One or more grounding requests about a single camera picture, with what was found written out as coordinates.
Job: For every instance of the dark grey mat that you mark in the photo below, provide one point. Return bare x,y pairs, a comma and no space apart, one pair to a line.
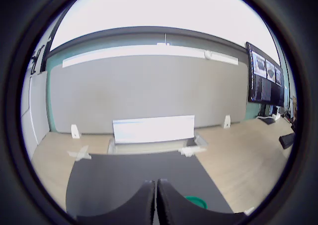
136,165

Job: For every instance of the round green lid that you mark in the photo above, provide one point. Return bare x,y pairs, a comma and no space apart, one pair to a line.
198,200

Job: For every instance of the white partition panel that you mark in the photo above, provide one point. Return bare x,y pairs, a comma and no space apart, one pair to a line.
26,125
39,105

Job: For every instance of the grey partition with green frame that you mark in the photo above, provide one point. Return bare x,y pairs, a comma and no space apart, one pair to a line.
149,91

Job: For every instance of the round white disc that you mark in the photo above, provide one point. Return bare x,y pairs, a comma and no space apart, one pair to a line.
208,54

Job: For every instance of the small white power adapter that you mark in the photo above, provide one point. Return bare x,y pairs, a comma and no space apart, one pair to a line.
276,116

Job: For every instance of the black keyboard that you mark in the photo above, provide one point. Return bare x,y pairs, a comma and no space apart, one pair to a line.
287,140

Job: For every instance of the crossed white tape strips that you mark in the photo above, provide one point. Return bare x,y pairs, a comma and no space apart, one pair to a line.
83,155

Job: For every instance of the white tape piece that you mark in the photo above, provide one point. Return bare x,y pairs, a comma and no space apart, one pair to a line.
249,211
190,151

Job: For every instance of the black computer monitor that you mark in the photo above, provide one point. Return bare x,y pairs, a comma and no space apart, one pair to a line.
265,91

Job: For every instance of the small white partition bracket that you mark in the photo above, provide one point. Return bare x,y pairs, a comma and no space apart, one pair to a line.
226,122
75,131

